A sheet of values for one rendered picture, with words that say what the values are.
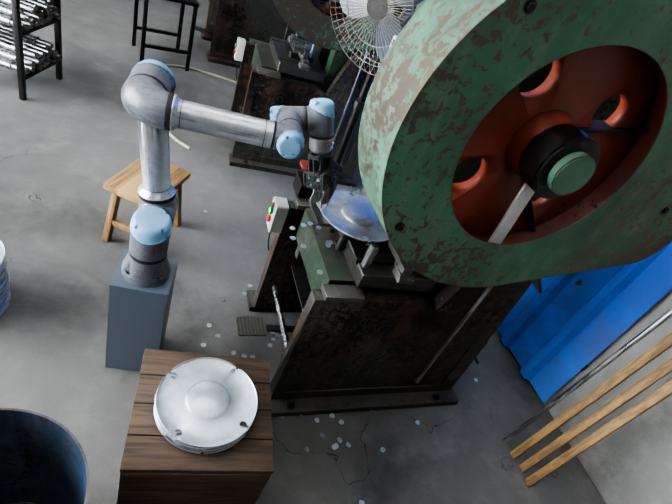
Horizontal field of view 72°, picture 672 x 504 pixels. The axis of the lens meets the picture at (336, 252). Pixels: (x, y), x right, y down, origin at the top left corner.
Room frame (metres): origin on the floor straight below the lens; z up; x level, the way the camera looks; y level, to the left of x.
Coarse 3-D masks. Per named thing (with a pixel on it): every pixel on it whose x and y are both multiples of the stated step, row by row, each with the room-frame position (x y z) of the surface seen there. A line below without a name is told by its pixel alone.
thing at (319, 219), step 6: (312, 204) 1.34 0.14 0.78; (312, 210) 1.30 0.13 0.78; (318, 210) 1.32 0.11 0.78; (318, 216) 1.28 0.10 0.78; (318, 222) 1.25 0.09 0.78; (324, 222) 1.27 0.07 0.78; (330, 234) 1.40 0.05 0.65; (336, 234) 1.36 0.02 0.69; (342, 234) 1.33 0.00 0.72; (336, 240) 1.34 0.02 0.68; (342, 240) 1.33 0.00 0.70; (336, 246) 1.33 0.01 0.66; (342, 246) 1.33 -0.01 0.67
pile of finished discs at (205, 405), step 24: (192, 360) 0.85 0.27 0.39; (216, 360) 0.89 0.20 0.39; (168, 384) 0.75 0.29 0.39; (192, 384) 0.78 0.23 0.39; (216, 384) 0.81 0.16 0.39; (240, 384) 0.84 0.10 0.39; (168, 408) 0.68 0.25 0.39; (192, 408) 0.71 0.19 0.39; (216, 408) 0.74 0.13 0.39; (240, 408) 0.77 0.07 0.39; (168, 432) 0.62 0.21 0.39; (192, 432) 0.65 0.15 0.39; (216, 432) 0.67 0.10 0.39; (240, 432) 0.70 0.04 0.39
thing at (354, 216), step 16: (336, 192) 1.47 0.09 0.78; (352, 192) 1.52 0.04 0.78; (336, 208) 1.37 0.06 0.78; (352, 208) 1.41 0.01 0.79; (368, 208) 1.46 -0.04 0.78; (336, 224) 1.28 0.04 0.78; (352, 224) 1.32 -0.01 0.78; (368, 224) 1.36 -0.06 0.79; (368, 240) 1.27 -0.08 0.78; (384, 240) 1.30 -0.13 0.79
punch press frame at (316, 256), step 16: (528, 80) 1.32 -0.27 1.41; (544, 80) 1.34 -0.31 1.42; (608, 112) 1.48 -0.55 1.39; (464, 160) 1.29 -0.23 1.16; (480, 160) 1.32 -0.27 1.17; (464, 176) 1.31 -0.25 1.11; (304, 240) 1.42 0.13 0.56; (320, 240) 1.35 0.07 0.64; (304, 256) 1.38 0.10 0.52; (320, 256) 1.28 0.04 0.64; (336, 256) 1.30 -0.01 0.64; (336, 272) 1.22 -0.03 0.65; (272, 288) 1.51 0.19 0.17; (320, 288) 1.20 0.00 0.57; (368, 288) 1.25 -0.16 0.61; (432, 288) 1.38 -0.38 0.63
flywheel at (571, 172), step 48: (624, 48) 1.14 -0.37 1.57; (528, 96) 1.08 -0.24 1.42; (576, 96) 1.12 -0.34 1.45; (624, 96) 1.21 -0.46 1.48; (480, 144) 1.04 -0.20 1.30; (528, 144) 1.04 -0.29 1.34; (576, 144) 1.00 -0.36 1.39; (624, 144) 1.24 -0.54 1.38; (480, 192) 1.08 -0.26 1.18; (528, 192) 1.08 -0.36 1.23; (576, 192) 1.23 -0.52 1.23; (528, 240) 1.16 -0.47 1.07
